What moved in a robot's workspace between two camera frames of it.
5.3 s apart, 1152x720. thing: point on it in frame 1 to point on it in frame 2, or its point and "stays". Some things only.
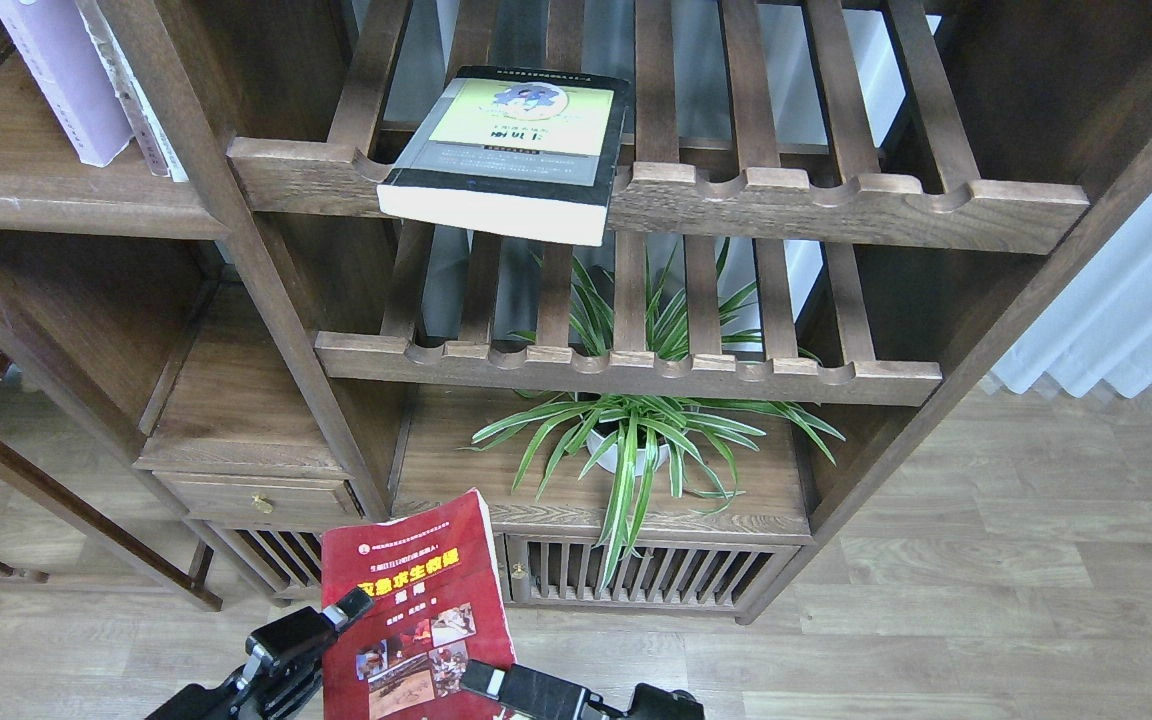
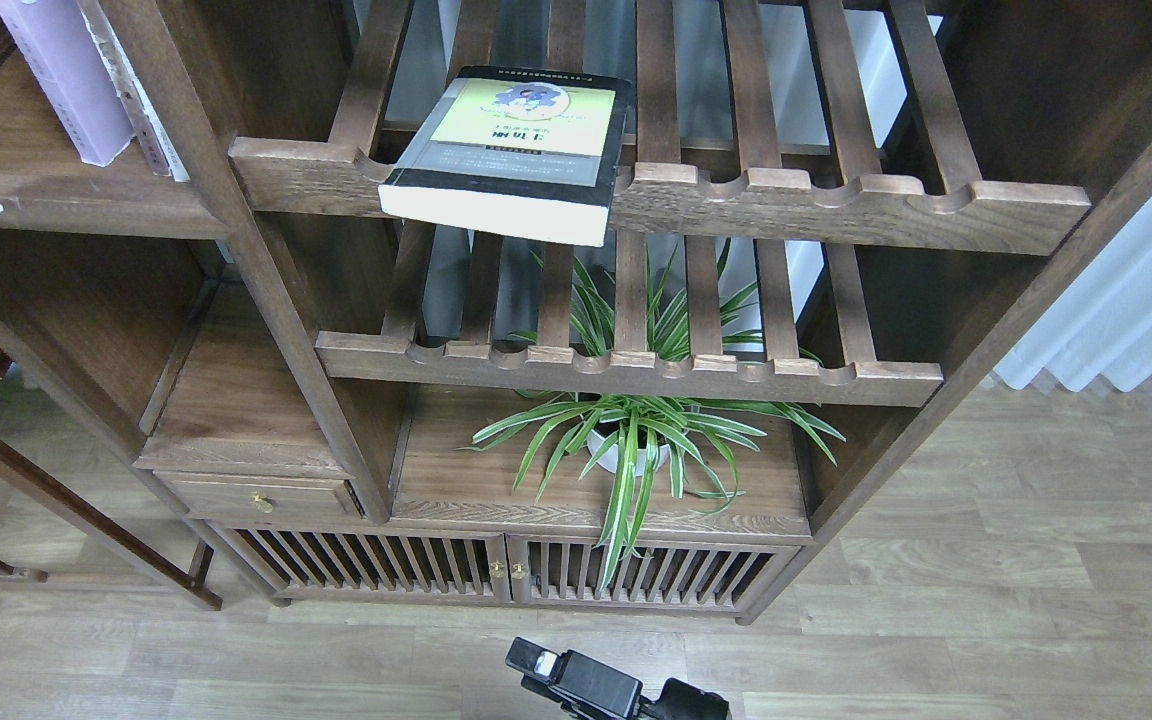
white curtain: (1139, 310) stays
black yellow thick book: (514, 153) stays
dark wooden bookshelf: (677, 282) stays
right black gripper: (536, 695) to (582, 689)
